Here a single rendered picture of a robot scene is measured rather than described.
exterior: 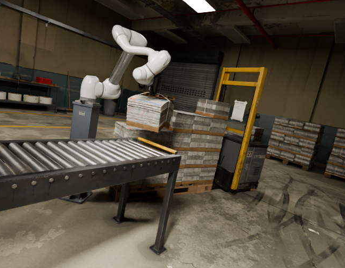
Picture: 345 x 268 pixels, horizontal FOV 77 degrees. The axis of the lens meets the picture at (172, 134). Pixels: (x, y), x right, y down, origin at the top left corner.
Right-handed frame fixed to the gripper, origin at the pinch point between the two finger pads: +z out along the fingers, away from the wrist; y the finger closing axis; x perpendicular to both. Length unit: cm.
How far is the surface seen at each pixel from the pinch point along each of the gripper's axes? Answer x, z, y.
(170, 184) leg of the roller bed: 36, -19, 73
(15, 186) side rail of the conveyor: -1, -114, 61
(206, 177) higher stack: 54, 128, 95
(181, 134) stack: 15, 80, 42
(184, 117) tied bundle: 13, 77, 21
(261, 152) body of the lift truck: 123, 185, 45
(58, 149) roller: -23, -73, 57
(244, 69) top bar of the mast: 65, 156, -67
